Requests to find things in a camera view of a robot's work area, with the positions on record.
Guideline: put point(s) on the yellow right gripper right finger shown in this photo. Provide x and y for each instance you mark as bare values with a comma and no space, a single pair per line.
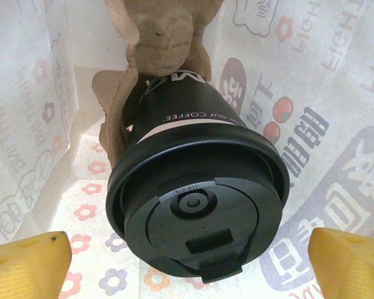
354,268

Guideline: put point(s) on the white printed paper bag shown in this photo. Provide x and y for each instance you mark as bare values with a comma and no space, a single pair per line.
330,93

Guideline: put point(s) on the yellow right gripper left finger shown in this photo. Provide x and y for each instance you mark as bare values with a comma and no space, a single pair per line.
25,271

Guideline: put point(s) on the black paper coffee cup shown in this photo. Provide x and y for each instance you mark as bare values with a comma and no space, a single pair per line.
186,99

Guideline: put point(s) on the black plastic cup lid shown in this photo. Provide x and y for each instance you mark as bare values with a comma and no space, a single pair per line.
199,202

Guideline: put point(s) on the brown pulp cup carrier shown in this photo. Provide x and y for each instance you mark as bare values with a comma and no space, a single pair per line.
161,40

